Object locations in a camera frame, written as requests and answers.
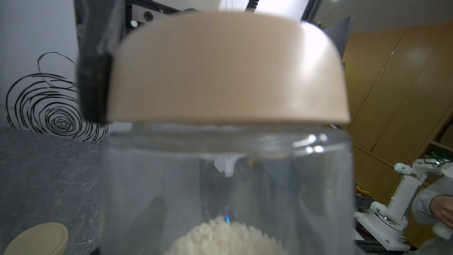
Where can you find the black wall monitor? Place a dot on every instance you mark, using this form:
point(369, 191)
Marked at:
point(340, 33)

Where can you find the person in grey sleeve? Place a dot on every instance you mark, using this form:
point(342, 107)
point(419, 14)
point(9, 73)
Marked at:
point(432, 205)

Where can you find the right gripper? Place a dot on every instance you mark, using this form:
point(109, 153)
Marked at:
point(100, 25)

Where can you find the beige lid of jar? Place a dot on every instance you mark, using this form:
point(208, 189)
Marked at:
point(227, 68)
point(42, 239)

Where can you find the white robot outside cell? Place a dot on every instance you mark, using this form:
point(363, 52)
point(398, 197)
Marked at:
point(386, 223)

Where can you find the rice jar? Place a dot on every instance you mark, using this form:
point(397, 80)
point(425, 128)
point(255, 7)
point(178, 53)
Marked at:
point(227, 190)

